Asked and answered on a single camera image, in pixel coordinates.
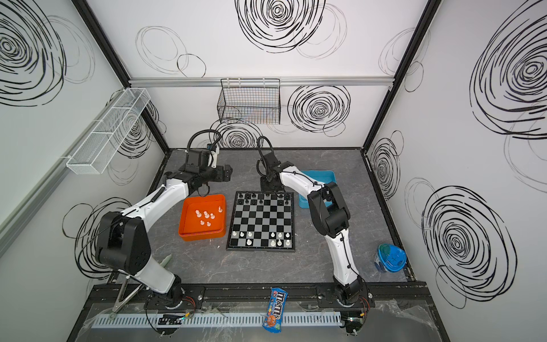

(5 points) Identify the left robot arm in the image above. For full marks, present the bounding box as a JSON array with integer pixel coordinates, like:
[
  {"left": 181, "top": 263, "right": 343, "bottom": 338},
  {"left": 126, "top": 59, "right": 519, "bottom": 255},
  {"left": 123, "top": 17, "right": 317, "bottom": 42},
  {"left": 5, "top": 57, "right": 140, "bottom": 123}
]
[{"left": 95, "top": 129, "right": 233, "bottom": 309}]

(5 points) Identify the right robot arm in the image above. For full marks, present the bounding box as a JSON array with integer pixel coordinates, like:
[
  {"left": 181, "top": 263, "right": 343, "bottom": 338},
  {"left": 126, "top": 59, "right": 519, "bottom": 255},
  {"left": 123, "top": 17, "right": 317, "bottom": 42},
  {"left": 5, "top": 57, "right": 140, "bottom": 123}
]
[{"left": 256, "top": 135, "right": 368, "bottom": 307}]

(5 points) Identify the black white chess board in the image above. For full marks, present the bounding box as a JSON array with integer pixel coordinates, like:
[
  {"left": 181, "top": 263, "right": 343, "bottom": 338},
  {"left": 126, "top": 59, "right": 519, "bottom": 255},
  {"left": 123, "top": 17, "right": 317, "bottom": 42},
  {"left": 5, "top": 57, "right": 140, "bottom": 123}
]
[{"left": 226, "top": 191, "right": 296, "bottom": 252}]

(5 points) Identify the orange plastic tray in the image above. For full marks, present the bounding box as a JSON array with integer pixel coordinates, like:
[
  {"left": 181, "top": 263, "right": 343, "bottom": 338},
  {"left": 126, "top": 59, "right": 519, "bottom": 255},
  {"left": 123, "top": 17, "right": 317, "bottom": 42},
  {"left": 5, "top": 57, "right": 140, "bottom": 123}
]
[{"left": 178, "top": 195, "right": 227, "bottom": 242}]

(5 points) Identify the blue plastic tray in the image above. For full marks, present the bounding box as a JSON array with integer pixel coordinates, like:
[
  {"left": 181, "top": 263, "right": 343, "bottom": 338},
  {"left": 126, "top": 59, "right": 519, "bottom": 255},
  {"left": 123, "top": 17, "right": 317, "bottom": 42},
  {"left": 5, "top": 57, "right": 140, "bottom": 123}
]
[{"left": 299, "top": 170, "right": 336, "bottom": 209}]

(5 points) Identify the M&M's candy bag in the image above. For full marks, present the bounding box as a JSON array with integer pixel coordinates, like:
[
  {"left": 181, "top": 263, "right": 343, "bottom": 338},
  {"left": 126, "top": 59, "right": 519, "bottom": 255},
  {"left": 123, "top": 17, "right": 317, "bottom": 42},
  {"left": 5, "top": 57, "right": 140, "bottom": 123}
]
[{"left": 262, "top": 288, "right": 288, "bottom": 333}]

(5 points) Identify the blue lidded plastic container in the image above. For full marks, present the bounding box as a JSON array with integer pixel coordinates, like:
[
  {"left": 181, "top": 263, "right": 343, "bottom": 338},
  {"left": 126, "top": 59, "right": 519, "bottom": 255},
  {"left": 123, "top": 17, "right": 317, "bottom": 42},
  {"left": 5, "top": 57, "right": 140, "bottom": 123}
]
[{"left": 374, "top": 244, "right": 407, "bottom": 273}]

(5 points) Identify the black wire basket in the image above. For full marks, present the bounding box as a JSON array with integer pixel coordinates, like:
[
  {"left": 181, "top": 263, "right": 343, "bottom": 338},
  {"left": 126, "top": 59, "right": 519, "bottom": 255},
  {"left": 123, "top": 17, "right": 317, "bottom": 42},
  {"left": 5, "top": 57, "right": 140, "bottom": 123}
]
[{"left": 217, "top": 78, "right": 281, "bottom": 125}]

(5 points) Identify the white mesh wall shelf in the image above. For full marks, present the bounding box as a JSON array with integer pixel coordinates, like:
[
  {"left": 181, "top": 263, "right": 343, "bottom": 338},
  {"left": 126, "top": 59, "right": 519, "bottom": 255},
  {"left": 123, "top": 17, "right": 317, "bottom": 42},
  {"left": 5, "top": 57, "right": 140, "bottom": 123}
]
[{"left": 66, "top": 88, "right": 150, "bottom": 175}]

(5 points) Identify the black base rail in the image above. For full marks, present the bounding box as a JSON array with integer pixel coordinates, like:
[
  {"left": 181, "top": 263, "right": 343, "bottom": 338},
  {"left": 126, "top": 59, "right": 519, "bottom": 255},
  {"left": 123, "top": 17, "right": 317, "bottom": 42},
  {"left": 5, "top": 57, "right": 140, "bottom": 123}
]
[{"left": 84, "top": 282, "right": 432, "bottom": 311}]

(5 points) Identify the white slotted cable duct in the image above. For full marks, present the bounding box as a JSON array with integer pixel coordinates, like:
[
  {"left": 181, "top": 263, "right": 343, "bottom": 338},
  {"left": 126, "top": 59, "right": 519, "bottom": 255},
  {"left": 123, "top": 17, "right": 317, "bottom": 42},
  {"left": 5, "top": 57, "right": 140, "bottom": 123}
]
[{"left": 88, "top": 312, "right": 343, "bottom": 330}]

